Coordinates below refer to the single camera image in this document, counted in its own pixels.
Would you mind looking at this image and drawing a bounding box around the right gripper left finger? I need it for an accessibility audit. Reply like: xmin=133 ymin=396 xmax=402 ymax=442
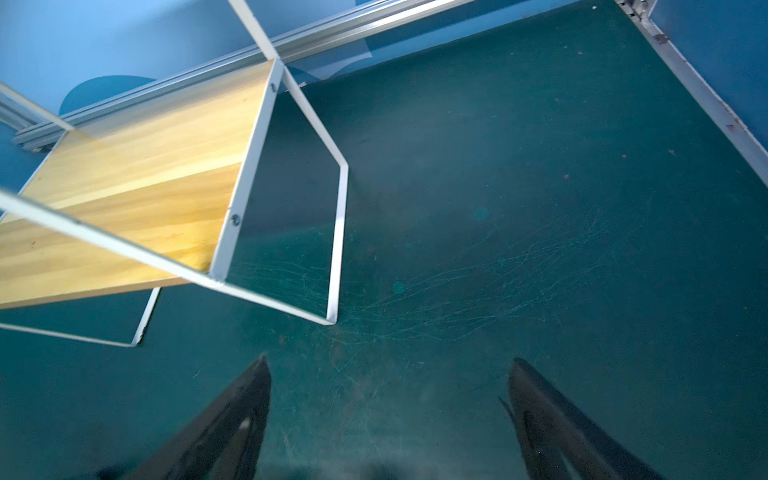
xmin=89 ymin=354 xmax=272 ymax=479

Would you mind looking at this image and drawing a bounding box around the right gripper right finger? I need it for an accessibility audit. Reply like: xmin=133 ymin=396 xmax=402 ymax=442
xmin=502 ymin=358 xmax=661 ymax=479

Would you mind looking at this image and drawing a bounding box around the wooden two-tier shelf white frame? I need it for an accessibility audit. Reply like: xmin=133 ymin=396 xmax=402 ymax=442
xmin=1 ymin=1 xmax=349 ymax=344

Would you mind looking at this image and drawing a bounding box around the back aluminium frame bar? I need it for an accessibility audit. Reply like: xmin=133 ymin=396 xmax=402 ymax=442
xmin=11 ymin=0 xmax=475 ymax=151

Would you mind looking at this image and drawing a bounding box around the right aluminium frame post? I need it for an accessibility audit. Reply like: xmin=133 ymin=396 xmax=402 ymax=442
xmin=616 ymin=1 xmax=767 ymax=184

